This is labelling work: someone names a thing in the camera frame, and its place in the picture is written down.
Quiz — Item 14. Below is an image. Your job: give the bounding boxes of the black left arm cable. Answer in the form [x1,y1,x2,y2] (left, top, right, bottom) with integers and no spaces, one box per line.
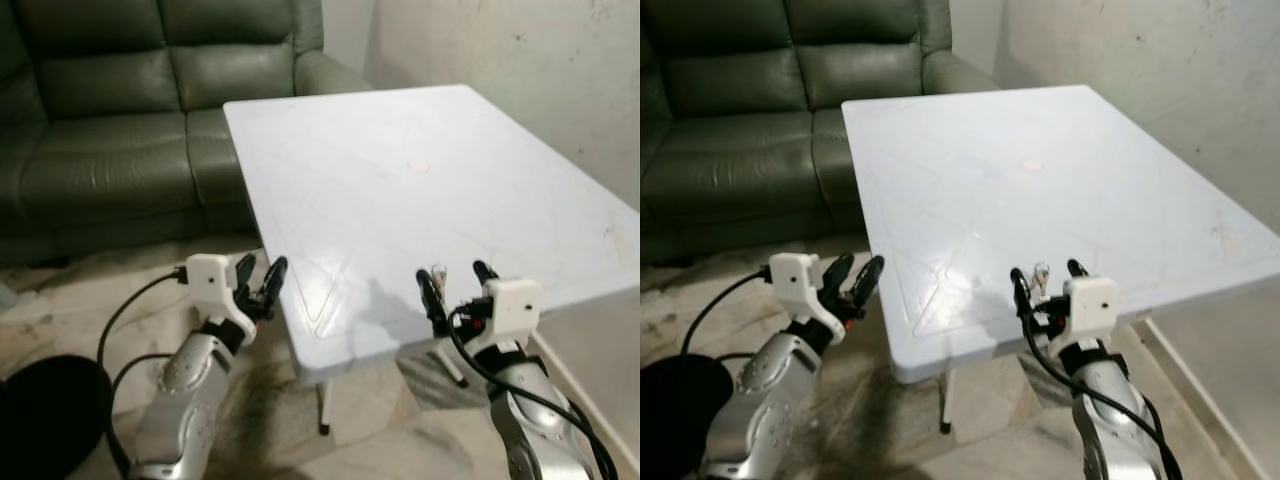
[681,266,773,367]
[96,266,191,479]

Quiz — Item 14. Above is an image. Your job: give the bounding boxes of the dark green leather sofa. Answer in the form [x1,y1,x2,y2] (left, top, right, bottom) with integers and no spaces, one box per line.
[640,0,1001,267]
[0,0,377,267]

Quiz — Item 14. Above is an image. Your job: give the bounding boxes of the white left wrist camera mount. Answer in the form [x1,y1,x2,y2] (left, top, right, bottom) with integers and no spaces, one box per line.
[186,253,257,337]
[769,252,837,337]

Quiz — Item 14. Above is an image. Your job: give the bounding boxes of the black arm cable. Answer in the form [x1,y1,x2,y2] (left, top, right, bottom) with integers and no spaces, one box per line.
[447,303,620,480]
[1020,305,1187,480]
[681,266,773,367]
[96,266,191,479]

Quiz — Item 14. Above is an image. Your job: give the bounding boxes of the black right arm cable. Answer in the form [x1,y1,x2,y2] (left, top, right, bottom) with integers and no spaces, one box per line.
[447,303,620,480]
[1020,305,1187,480]

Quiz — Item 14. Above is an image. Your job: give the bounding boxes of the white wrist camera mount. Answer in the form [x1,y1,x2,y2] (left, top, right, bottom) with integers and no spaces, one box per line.
[769,252,837,337]
[1061,275,1120,343]
[482,277,544,343]
[186,253,257,337]

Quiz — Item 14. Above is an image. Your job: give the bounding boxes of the white plastic folding table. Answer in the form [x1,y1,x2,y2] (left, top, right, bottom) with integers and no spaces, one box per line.
[841,85,1280,435]
[222,84,641,437]

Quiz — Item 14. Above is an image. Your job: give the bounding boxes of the black round object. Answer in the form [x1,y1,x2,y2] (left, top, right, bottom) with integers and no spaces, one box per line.
[640,354,737,480]
[0,354,113,480]

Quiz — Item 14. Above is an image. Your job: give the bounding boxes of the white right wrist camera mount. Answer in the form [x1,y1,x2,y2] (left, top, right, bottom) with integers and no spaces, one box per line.
[482,277,544,343]
[1061,275,1120,343]

